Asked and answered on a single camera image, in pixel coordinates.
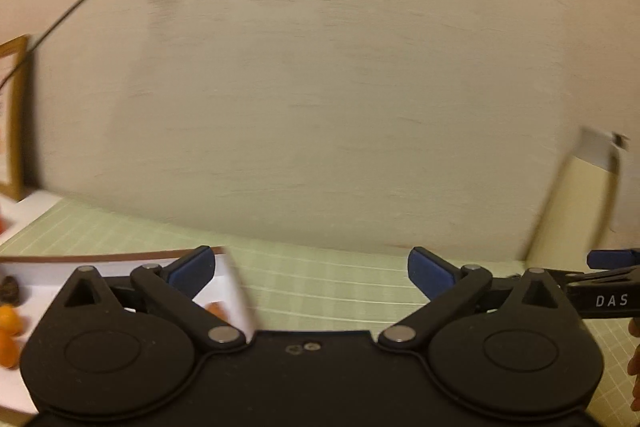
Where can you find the cream paper carton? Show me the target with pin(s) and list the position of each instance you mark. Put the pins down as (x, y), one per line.
(575, 207)

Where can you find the person's right hand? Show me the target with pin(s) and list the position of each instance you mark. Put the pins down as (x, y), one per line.
(636, 377)

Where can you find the dark round fruit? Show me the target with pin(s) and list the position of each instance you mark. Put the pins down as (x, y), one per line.
(10, 290)

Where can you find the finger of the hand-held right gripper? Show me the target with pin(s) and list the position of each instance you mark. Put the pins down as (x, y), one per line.
(615, 258)

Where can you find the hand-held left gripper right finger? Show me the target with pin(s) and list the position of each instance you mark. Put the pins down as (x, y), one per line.
(430, 274)

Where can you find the orange tangerine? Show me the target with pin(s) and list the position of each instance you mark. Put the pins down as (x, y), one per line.
(6, 352)

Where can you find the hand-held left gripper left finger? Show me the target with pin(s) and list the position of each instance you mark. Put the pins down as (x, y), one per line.
(192, 264)

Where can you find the white shallow cardboard box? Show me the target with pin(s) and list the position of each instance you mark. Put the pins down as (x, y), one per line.
(35, 277)

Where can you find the green checked mat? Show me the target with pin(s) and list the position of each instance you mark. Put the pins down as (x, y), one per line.
(325, 277)

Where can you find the wooden picture frame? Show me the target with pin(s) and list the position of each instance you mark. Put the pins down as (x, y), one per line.
(17, 117)

